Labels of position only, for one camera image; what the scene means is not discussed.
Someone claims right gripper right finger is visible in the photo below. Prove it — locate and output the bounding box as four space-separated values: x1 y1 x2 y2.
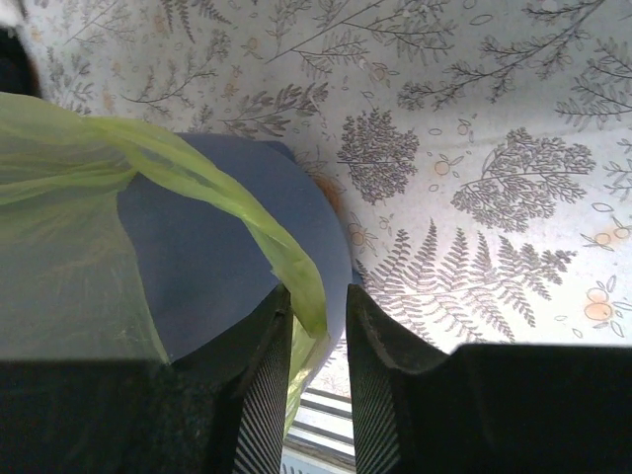
346 285 631 473

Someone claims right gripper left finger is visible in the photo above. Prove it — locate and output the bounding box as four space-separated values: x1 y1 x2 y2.
1 286 292 473

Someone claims blue plastic trash bin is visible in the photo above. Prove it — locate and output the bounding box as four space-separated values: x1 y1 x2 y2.
118 133 353 360

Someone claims green plastic trash bag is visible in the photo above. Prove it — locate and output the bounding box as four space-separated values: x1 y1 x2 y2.
1 93 330 422

